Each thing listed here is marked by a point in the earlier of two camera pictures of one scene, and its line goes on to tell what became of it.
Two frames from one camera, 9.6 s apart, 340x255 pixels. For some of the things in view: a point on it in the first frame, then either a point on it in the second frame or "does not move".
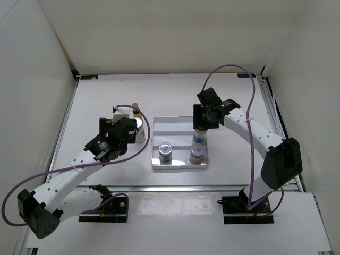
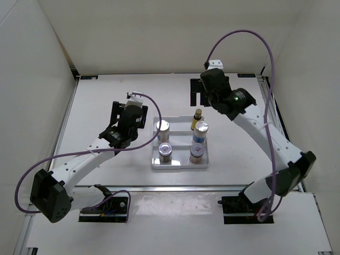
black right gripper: x=197 y=110 -> x=193 y=99
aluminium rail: x=168 y=188 does not move
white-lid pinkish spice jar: x=196 y=153 does not move
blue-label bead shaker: x=140 y=136 -> x=163 y=134
